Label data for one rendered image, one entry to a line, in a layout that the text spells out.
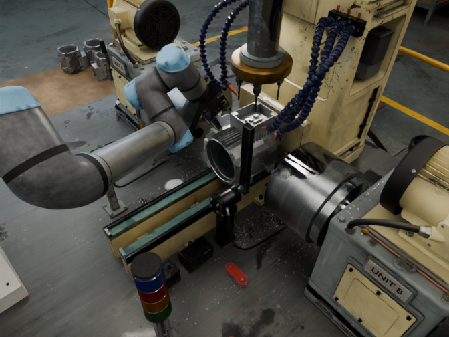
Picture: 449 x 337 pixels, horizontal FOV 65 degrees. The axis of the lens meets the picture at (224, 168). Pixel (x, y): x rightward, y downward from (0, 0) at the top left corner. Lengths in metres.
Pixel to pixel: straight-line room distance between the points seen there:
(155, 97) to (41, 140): 0.37
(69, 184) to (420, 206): 0.66
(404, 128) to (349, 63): 2.28
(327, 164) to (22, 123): 0.71
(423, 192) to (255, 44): 0.55
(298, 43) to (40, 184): 0.89
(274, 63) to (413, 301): 0.66
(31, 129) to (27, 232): 0.79
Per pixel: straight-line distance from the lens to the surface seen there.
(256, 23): 0.99
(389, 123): 3.36
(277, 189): 1.00
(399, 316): 0.92
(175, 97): 1.29
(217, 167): 1.25
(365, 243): 0.86
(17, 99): 0.68
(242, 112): 1.20
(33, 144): 0.65
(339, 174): 0.97
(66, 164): 0.66
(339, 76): 1.15
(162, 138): 0.87
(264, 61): 1.01
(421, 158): 0.79
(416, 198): 0.80
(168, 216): 1.23
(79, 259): 1.28
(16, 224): 1.46
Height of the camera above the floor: 1.82
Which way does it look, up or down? 44 degrees down
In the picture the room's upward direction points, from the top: 1 degrees clockwise
